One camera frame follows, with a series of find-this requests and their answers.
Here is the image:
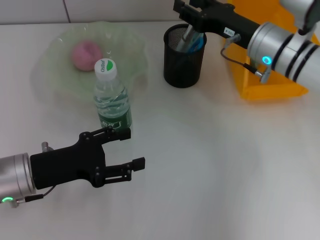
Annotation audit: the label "black mesh pen holder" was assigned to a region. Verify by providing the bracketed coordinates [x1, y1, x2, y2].
[163, 24, 208, 89]

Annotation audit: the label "yellow plastic bin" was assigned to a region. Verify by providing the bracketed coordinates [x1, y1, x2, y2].
[224, 0, 320, 101]

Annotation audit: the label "clear green-label water bottle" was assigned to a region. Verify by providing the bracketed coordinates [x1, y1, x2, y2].
[93, 57, 133, 136]

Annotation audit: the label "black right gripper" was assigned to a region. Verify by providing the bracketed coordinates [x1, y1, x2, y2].
[173, 0, 262, 50]

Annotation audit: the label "light blue scissors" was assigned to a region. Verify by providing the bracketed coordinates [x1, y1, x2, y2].
[186, 32, 205, 54]

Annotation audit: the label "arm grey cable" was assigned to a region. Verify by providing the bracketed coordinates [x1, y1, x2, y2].
[219, 33, 273, 84]
[9, 184, 56, 209]

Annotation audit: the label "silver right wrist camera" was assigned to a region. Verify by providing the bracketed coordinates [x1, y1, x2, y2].
[278, 0, 320, 36]

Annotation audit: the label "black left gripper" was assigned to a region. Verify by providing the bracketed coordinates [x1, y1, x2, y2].
[29, 126, 146, 190]

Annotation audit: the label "white grey ballpoint pen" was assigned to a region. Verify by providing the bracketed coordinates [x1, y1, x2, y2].
[174, 24, 198, 52]

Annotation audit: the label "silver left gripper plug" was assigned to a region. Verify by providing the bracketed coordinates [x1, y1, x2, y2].
[41, 141, 55, 153]

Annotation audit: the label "green glass fruit plate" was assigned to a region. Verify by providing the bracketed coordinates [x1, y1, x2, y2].
[31, 21, 150, 106]

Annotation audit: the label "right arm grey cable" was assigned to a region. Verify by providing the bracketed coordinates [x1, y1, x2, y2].
[219, 33, 273, 84]

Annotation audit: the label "pink peach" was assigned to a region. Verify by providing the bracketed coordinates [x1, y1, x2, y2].
[71, 40, 105, 73]

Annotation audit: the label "left arm grey cable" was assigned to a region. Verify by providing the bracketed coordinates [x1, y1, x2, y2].
[9, 184, 56, 209]

